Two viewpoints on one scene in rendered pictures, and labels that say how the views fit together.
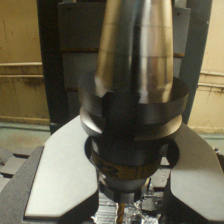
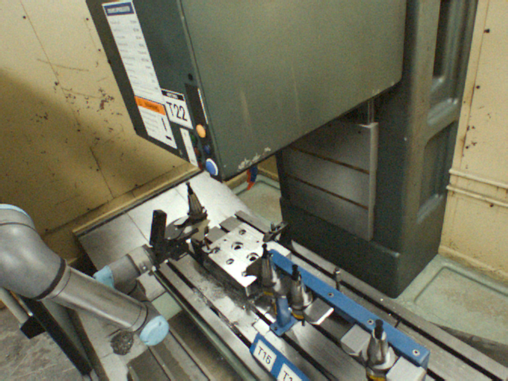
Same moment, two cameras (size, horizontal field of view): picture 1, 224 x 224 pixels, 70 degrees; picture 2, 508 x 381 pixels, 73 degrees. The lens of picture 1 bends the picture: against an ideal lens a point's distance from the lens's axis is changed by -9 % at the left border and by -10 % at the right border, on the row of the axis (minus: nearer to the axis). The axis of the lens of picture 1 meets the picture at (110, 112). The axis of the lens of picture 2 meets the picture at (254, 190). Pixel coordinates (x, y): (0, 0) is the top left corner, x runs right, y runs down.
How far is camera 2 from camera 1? 106 cm
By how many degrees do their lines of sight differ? 46
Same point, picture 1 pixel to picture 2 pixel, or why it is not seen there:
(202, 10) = (396, 125)
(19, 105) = not seen: hidden behind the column
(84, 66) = (295, 159)
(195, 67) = (397, 185)
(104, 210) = (238, 261)
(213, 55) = not seen: outside the picture
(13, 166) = (227, 223)
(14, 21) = not seen: hidden behind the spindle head
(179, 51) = (364, 167)
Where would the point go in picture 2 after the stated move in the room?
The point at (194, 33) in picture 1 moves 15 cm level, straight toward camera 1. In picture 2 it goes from (391, 149) to (351, 161)
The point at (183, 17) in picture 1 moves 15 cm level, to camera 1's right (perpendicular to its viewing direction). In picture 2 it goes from (364, 135) to (407, 144)
